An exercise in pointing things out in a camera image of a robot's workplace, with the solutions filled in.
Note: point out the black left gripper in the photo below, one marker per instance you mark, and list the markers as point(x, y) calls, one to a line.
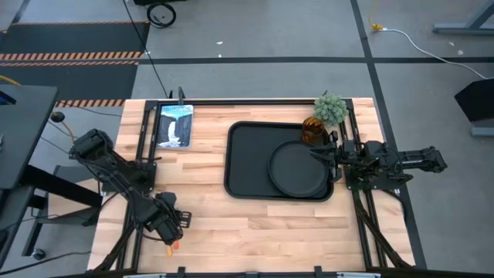
point(168, 226)

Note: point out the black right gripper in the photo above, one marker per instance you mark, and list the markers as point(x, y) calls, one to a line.
point(335, 170)

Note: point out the amber ribbed cup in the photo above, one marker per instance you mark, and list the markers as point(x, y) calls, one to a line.
point(312, 129)

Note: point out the black round plate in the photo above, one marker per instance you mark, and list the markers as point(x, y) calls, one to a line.
point(295, 171)

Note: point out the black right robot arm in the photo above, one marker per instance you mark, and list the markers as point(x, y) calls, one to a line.
point(386, 158)

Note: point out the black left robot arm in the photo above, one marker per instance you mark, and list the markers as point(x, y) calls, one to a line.
point(116, 173)

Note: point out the black rectangular tray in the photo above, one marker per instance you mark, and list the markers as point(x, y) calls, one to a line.
point(247, 162)

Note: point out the green artificial plant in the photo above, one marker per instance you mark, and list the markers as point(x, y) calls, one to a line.
point(330, 110)

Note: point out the waterfall picture book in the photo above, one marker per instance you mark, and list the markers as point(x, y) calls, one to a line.
point(175, 125)

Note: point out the black caster wheel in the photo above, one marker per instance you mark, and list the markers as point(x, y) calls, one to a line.
point(38, 253)

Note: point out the black round floor puck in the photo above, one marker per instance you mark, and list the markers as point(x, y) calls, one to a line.
point(57, 116)

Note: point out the black box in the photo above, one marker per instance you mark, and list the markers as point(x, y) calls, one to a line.
point(476, 100)

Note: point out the black desk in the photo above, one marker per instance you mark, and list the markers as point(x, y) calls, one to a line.
point(23, 131)

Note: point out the grey metal table foot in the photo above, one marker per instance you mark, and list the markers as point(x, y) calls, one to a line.
point(463, 28)

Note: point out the black hazard-striped floor mat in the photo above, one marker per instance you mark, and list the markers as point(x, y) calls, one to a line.
point(69, 40)

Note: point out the black aluminium table frame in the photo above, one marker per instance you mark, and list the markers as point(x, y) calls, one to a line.
point(251, 102)

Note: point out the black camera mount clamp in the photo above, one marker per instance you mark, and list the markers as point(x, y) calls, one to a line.
point(180, 94)

